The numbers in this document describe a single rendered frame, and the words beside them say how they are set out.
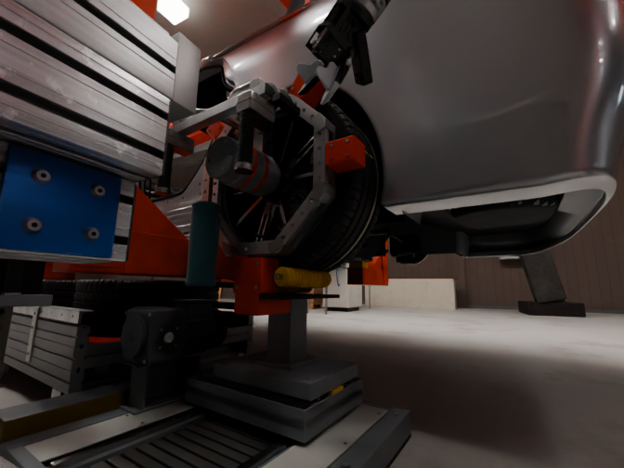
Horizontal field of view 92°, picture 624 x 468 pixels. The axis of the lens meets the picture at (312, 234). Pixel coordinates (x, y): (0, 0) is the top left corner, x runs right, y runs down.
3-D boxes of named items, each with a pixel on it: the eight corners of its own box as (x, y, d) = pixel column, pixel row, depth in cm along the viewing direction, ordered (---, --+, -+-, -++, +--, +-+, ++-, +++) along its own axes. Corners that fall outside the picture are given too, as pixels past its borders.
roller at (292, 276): (335, 288, 108) (335, 271, 109) (283, 286, 84) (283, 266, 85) (321, 287, 111) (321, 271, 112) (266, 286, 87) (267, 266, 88)
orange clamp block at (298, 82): (314, 110, 100) (328, 84, 98) (300, 98, 93) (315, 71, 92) (300, 105, 103) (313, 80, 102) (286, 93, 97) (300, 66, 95)
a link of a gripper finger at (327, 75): (304, 90, 62) (317, 56, 65) (324, 109, 65) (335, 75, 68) (314, 84, 60) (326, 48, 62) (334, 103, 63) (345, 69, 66)
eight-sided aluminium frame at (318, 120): (336, 253, 85) (336, 80, 95) (324, 250, 80) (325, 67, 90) (210, 260, 115) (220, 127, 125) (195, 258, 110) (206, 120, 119)
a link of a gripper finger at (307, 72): (285, 74, 75) (311, 47, 69) (303, 90, 79) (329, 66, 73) (284, 82, 74) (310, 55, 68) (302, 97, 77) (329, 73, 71)
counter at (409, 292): (372, 305, 946) (371, 279, 960) (460, 308, 832) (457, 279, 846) (364, 305, 880) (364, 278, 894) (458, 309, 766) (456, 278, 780)
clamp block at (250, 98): (275, 123, 79) (276, 105, 80) (250, 107, 72) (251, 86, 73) (260, 129, 82) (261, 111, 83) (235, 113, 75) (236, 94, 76)
